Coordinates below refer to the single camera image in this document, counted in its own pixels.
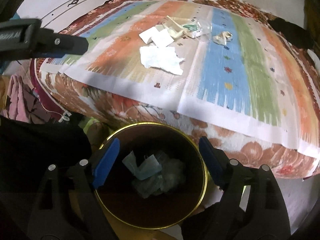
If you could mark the green white medicine box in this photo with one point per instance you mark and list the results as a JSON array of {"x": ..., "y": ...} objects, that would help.
[{"x": 192, "y": 30}]

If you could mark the colourful striped bed mat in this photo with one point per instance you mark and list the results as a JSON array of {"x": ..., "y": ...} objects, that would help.
[{"x": 256, "y": 85}]

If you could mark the white folded napkin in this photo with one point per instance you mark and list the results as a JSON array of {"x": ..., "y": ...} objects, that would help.
[{"x": 160, "y": 38}]

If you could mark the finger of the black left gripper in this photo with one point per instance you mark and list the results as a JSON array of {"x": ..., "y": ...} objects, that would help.
[{"x": 56, "y": 45}]

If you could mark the pink clothes pile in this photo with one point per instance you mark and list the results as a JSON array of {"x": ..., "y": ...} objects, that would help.
[{"x": 21, "y": 101}]

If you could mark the clear plastic bag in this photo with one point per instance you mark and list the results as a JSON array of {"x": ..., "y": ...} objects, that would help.
[{"x": 167, "y": 179}]

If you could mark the clear plastic cup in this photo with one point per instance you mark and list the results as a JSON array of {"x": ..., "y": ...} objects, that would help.
[{"x": 202, "y": 27}]

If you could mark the black cloth on bed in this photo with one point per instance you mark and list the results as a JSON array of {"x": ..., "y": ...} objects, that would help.
[{"x": 293, "y": 33}]

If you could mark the blue surgical face mask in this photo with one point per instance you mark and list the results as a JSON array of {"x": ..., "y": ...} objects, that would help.
[{"x": 149, "y": 167}]

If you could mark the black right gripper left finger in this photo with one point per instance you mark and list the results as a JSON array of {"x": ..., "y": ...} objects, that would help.
[{"x": 103, "y": 161}]

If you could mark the cream snack wrapper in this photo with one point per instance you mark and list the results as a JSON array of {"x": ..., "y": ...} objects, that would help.
[{"x": 174, "y": 26}]

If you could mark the crumpled white tissue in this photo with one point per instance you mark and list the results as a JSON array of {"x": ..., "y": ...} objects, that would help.
[{"x": 165, "y": 59}]

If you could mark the gold rimmed trash bin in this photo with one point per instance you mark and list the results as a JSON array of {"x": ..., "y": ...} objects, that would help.
[{"x": 119, "y": 195}]

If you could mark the gold foil wrapper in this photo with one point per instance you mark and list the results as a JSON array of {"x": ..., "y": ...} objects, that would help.
[{"x": 222, "y": 38}]

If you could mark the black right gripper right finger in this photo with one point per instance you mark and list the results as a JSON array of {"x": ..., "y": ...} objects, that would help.
[{"x": 216, "y": 162}]

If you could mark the floral brown blanket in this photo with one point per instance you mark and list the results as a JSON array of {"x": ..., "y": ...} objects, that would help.
[{"x": 73, "y": 96}]

